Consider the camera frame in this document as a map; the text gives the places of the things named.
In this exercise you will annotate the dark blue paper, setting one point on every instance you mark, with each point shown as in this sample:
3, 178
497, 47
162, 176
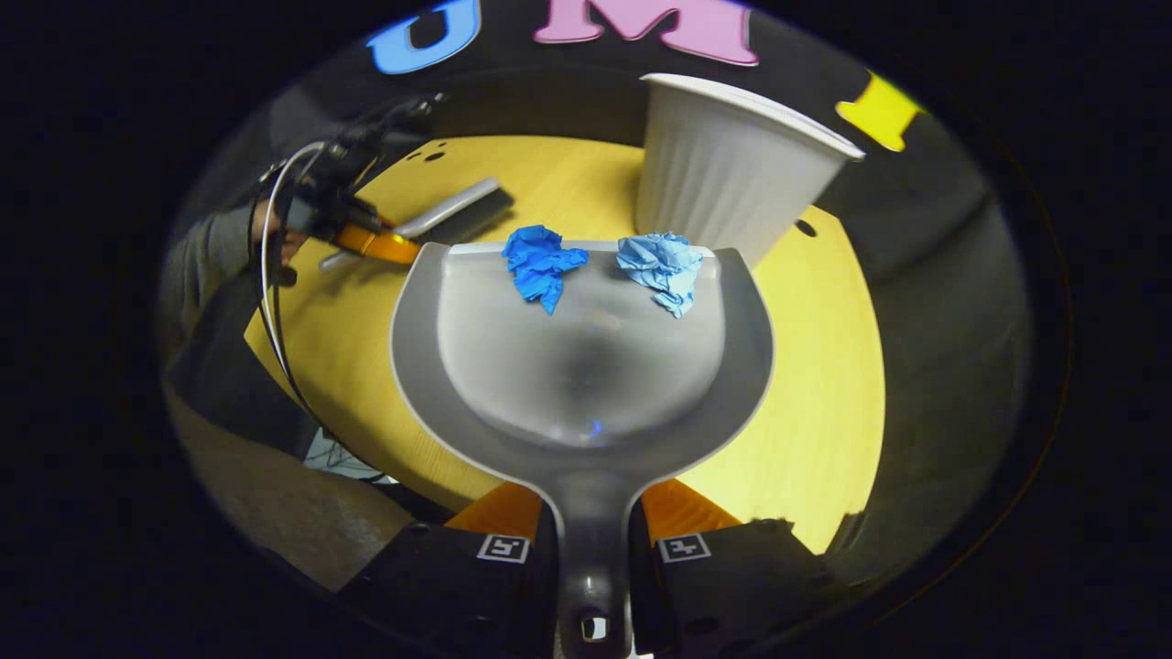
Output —
540, 265

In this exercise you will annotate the grey plastic dustpan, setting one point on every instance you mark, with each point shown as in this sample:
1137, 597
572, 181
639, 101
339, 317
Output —
586, 384

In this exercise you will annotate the light blue paper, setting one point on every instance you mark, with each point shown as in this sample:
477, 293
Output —
664, 267

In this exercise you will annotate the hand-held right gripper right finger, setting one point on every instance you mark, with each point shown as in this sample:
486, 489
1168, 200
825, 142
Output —
732, 581

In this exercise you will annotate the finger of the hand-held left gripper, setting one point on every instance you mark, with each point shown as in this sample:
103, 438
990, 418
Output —
385, 245

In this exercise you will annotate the white ribbed garbage bin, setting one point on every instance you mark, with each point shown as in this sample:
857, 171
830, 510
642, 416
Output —
723, 183

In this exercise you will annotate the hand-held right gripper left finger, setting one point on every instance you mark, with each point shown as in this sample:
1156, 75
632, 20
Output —
439, 581

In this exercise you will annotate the small grey broom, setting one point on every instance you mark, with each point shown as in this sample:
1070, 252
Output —
453, 212

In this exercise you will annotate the yellow wooden desktop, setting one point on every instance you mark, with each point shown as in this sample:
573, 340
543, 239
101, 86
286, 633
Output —
824, 384

